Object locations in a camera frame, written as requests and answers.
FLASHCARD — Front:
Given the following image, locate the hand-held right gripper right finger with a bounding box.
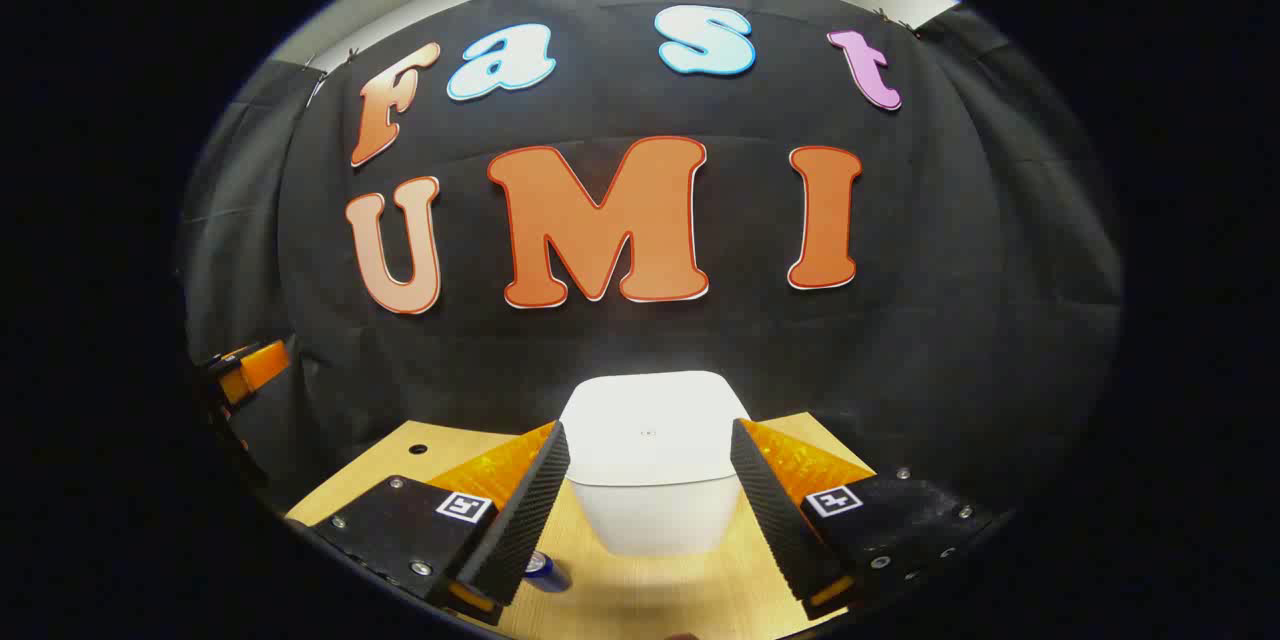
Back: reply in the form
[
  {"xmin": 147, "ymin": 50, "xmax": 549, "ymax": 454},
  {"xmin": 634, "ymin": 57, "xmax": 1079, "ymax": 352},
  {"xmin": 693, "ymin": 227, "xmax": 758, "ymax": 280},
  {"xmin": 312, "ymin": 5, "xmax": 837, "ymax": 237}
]
[{"xmin": 730, "ymin": 417, "xmax": 996, "ymax": 621}]

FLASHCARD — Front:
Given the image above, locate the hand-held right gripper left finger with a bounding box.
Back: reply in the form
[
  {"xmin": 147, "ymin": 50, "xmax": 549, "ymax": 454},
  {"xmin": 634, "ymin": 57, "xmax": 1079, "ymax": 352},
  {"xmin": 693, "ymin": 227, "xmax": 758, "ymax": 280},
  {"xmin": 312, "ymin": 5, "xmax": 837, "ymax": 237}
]
[{"xmin": 310, "ymin": 420, "xmax": 571, "ymax": 626}]

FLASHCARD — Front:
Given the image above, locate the blue pop can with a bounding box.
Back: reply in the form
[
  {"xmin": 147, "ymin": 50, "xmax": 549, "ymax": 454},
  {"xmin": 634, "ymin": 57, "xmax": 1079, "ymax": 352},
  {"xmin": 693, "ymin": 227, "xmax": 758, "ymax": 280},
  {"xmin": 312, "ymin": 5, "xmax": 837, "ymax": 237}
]
[{"xmin": 526, "ymin": 550, "xmax": 573, "ymax": 594}]

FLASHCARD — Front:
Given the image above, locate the white desktop garbage bin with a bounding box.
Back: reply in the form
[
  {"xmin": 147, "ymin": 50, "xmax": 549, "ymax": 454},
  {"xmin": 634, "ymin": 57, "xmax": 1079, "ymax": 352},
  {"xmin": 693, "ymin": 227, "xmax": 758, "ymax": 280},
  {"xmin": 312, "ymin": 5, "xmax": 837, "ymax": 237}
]
[{"xmin": 558, "ymin": 370, "xmax": 753, "ymax": 558}]

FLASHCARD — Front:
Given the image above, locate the wooden desktop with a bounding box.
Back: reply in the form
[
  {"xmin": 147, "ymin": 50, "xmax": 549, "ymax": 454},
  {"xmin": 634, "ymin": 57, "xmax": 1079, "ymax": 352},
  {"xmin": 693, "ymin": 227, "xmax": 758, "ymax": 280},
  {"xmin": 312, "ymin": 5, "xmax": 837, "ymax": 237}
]
[{"xmin": 285, "ymin": 412, "xmax": 877, "ymax": 640}]

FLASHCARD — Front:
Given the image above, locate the black backdrop cloth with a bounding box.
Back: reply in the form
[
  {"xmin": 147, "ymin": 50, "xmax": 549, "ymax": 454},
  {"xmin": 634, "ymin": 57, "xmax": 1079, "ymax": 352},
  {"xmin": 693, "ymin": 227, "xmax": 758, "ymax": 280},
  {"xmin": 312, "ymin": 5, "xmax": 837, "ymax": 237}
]
[{"xmin": 178, "ymin": 0, "xmax": 1126, "ymax": 531}]

